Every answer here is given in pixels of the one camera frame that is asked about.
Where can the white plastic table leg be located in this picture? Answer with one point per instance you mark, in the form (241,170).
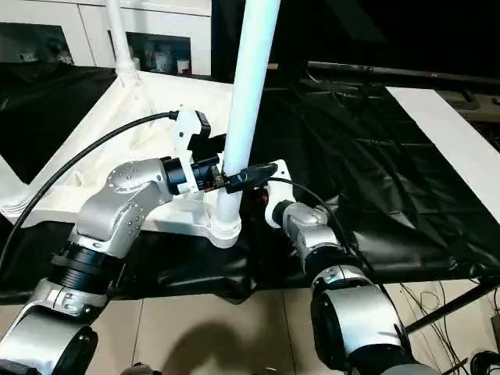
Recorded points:
(11,183)
(254,78)
(119,39)

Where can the white plastic table top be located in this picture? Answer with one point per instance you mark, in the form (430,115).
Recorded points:
(117,136)

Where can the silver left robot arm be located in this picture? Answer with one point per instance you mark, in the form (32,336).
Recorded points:
(117,203)

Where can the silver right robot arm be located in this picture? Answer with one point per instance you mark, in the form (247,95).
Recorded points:
(312,226)

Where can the black work mat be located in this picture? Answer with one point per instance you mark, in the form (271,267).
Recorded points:
(371,176)

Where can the white cabinet with glass doors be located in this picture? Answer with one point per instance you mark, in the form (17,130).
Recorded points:
(156,19)

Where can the black case with yellow label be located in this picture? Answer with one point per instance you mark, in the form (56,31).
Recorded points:
(297,31)

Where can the black metal rod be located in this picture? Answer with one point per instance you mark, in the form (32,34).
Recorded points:
(390,72)

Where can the white flat board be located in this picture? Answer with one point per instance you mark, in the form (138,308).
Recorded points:
(445,129)

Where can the black metal table strut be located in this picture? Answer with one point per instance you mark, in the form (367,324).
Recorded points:
(457,304)

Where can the grey power box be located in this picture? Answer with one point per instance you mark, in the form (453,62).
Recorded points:
(495,326)

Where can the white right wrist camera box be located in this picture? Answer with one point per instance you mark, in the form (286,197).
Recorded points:
(279,191)

